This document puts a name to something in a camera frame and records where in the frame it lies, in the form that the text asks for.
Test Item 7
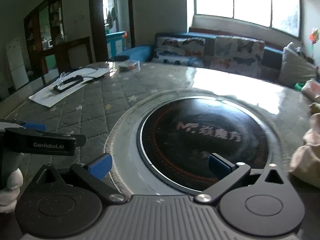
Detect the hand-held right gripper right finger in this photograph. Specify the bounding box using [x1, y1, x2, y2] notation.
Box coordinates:
[194, 152, 292, 204]

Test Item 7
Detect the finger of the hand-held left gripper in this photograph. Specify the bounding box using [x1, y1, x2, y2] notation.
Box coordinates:
[19, 122, 47, 132]

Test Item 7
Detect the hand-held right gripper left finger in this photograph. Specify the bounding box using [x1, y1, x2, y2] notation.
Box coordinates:
[31, 153, 128, 204]

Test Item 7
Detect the cream white sweater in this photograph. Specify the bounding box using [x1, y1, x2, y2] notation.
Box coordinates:
[289, 112, 320, 182]

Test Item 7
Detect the person's left hand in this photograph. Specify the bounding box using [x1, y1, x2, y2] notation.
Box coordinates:
[0, 168, 24, 213]

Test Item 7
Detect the black round cooktop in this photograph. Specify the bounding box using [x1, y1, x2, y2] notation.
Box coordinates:
[137, 97, 272, 195]

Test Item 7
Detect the grey quilted table cover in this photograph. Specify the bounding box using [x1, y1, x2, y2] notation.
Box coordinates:
[0, 61, 320, 240]

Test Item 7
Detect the white refrigerator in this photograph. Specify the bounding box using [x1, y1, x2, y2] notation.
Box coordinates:
[5, 37, 30, 91]

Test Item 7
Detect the dark wooden sideboard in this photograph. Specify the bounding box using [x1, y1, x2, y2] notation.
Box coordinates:
[41, 36, 92, 83]

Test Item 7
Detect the dark wooden cabinet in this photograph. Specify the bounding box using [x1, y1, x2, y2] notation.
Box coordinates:
[24, 0, 65, 53]

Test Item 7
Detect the clear plastic box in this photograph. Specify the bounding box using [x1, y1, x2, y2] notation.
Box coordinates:
[117, 60, 141, 72]

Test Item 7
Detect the butterfly print cushion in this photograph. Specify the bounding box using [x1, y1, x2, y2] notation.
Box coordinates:
[204, 35, 265, 79]
[152, 36, 207, 67]

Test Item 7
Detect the turquoise cabinet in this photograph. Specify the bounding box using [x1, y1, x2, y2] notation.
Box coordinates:
[106, 31, 127, 58]

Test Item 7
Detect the pink cloth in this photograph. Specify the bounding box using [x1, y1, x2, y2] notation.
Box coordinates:
[301, 79, 320, 103]

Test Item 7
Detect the grey cushion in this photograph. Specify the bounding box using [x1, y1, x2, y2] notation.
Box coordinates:
[279, 42, 317, 85]

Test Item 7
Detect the blue sofa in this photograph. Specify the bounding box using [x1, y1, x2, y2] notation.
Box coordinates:
[112, 27, 320, 85]

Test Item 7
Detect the colourful pinwheel toy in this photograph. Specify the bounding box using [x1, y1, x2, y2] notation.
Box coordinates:
[308, 27, 320, 47]

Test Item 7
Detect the window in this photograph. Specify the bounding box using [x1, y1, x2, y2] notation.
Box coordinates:
[186, 0, 302, 39]

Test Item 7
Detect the dark door frame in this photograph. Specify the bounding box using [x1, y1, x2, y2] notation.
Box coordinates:
[89, 0, 135, 60]

